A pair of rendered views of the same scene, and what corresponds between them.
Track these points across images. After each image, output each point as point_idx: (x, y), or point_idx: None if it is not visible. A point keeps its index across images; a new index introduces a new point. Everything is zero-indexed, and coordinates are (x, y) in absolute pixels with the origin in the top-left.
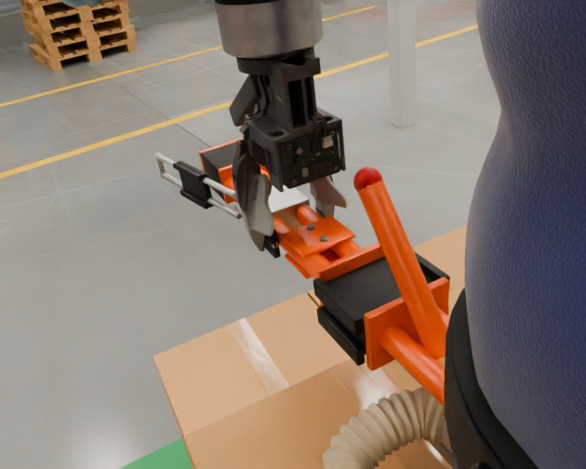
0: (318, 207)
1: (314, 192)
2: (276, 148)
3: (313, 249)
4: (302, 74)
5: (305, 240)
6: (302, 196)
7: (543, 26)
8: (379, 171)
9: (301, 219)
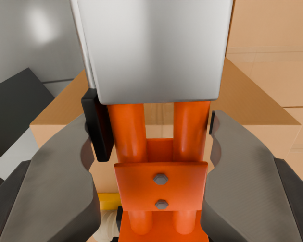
0: (213, 125)
1: (215, 160)
2: None
3: (139, 210)
4: None
5: (139, 193)
6: (211, 87)
7: None
8: None
9: (175, 115)
